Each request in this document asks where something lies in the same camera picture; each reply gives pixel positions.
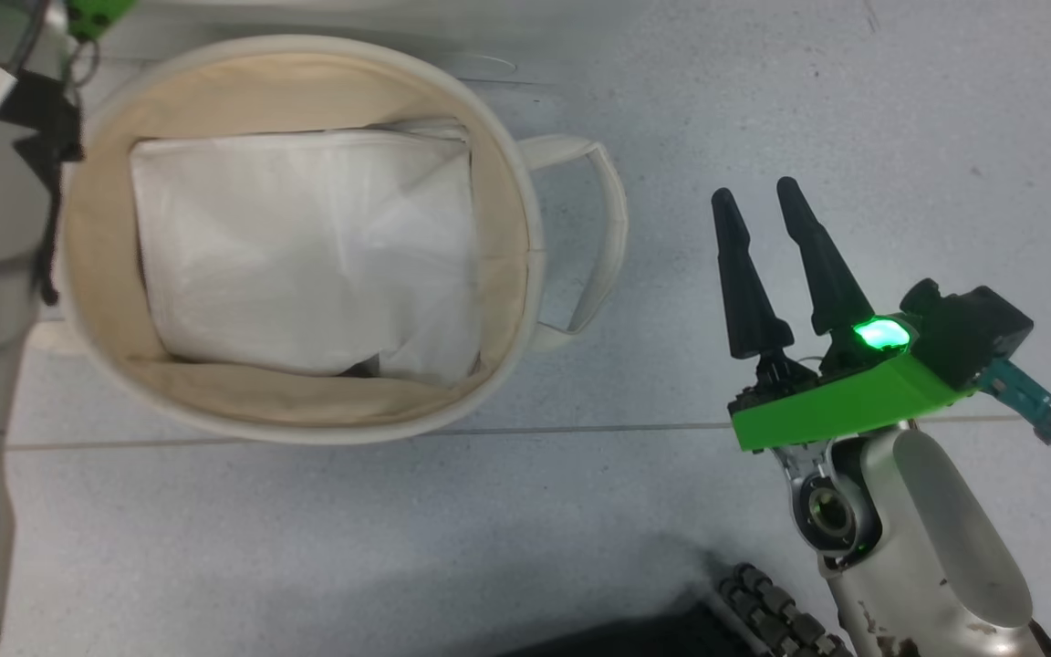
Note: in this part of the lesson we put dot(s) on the white folded sheet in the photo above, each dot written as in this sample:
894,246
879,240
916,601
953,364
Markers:
306,246

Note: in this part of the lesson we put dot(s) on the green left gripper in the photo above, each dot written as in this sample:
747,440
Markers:
92,14

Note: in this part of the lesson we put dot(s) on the cream canvas laundry basket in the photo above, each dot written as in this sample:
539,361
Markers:
306,406

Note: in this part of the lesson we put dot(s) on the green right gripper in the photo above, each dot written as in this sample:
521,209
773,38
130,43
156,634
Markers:
845,406

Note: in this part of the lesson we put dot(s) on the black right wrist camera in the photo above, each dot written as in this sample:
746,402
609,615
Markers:
968,333

